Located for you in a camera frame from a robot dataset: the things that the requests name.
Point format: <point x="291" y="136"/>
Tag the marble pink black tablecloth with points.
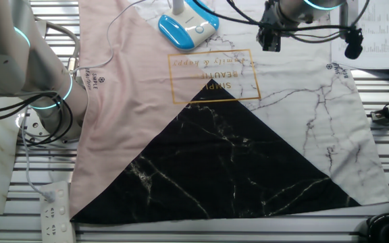
<point x="214" y="152"/>

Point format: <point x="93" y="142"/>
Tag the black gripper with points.
<point x="270" y="23"/>

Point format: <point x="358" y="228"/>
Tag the white power strip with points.
<point x="57" y="216"/>

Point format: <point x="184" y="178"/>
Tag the blue white desk lamp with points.
<point x="181" y="33"/>

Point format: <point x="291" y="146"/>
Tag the black round stand base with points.
<point x="387" y="229"/>

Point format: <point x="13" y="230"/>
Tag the printed paper sheet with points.
<point x="383" y="40"/>

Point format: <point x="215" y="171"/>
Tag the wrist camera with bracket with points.
<point x="353" y="45"/>

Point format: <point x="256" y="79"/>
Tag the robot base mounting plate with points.
<point x="34" y="126"/>

